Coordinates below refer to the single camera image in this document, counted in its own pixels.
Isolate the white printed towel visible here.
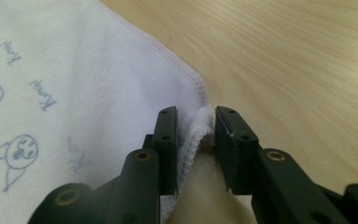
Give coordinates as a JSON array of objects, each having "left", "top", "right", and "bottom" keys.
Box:
[{"left": 0, "top": 0, "right": 259, "bottom": 224}]

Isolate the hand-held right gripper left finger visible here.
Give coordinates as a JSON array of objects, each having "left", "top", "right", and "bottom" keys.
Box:
[{"left": 110, "top": 105, "right": 180, "bottom": 224}]

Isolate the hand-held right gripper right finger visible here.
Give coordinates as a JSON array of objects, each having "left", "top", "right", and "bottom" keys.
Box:
[{"left": 214, "top": 105, "right": 352, "bottom": 224}]

